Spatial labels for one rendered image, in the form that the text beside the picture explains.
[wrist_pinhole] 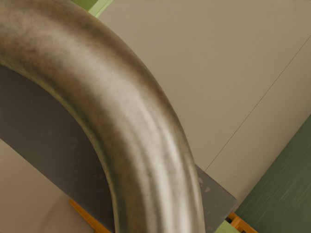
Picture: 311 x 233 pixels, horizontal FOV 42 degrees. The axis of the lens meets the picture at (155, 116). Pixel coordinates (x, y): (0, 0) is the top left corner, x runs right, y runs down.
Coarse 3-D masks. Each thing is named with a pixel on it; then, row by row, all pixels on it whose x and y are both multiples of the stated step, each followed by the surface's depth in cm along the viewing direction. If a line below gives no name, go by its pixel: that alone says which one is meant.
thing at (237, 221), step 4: (232, 212) 571; (228, 216) 530; (232, 216) 528; (236, 216) 568; (232, 220) 526; (236, 220) 520; (240, 220) 521; (232, 224) 521; (236, 224) 519; (240, 224) 521; (244, 224) 519; (236, 228) 522; (240, 228) 541; (244, 228) 518; (248, 228) 516; (252, 228) 555; (240, 232) 558; (248, 232) 515; (252, 232) 513; (256, 232) 552
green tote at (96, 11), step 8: (72, 0) 30; (80, 0) 30; (88, 0) 30; (96, 0) 29; (104, 0) 30; (112, 0) 30; (88, 8) 29; (96, 8) 30; (104, 8) 30; (96, 16) 30
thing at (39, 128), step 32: (0, 96) 17; (32, 96) 17; (0, 128) 17; (32, 128) 17; (64, 128) 17; (32, 160) 17; (64, 160) 17; (96, 160) 17; (64, 192) 17; (96, 192) 17; (224, 192) 17
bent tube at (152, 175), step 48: (0, 0) 12; (48, 0) 13; (0, 48) 13; (48, 48) 12; (96, 48) 12; (96, 96) 12; (144, 96) 13; (96, 144) 13; (144, 144) 12; (144, 192) 12; (192, 192) 13
